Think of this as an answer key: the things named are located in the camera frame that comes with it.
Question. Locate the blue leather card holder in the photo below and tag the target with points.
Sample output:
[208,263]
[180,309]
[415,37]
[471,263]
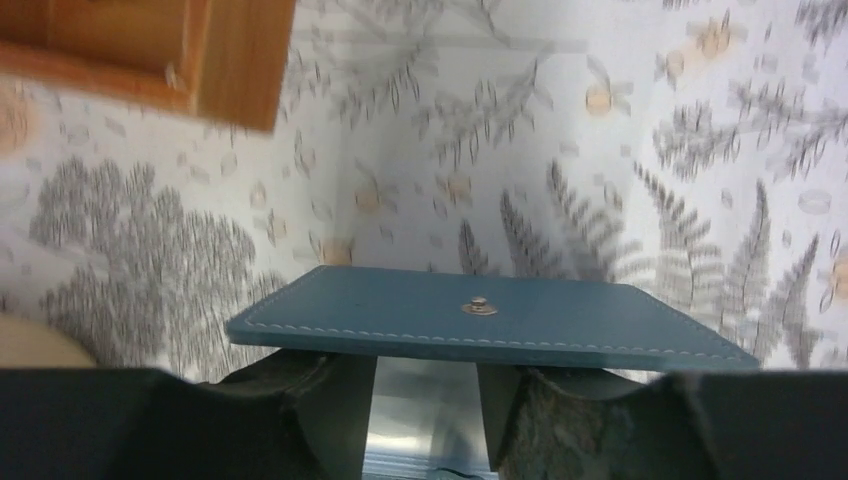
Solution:
[483,319]

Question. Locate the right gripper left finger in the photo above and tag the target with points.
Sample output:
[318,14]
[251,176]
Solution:
[291,415]

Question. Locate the floral patterned table mat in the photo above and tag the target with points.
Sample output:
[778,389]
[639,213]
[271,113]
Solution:
[695,150]

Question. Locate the beige oval tray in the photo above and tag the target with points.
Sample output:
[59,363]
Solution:
[30,344]

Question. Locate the orange compartment organizer box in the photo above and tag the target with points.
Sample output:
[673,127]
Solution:
[222,60]

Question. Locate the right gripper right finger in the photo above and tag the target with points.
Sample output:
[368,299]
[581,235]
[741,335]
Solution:
[575,423]

